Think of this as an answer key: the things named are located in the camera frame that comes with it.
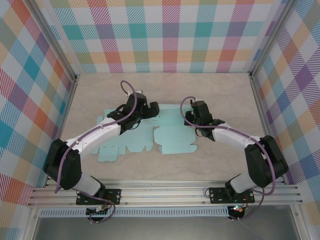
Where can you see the light blue paper box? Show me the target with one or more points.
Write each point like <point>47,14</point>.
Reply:
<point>175,140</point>
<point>108,155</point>

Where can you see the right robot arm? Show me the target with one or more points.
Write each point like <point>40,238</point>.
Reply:
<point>265,160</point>

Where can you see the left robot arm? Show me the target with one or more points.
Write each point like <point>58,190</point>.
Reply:
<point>62,162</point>

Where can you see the circuit board with lights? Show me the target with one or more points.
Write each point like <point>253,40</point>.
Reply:
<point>237,210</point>

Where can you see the small black circuit board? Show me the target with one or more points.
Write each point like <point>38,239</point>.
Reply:
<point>97,212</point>

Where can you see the grey metal sheet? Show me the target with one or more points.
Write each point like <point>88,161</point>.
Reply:
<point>162,230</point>

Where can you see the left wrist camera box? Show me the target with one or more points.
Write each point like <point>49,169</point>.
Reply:
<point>139,91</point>

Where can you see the aluminium side rail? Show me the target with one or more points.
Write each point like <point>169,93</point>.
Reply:
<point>263,110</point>
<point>67,110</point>

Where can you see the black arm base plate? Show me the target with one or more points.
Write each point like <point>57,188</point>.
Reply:
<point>217,195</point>
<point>113,196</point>

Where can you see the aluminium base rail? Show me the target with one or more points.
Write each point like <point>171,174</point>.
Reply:
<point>162,193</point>

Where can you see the aluminium frame post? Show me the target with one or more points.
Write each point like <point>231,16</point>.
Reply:
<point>271,37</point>
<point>53,37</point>

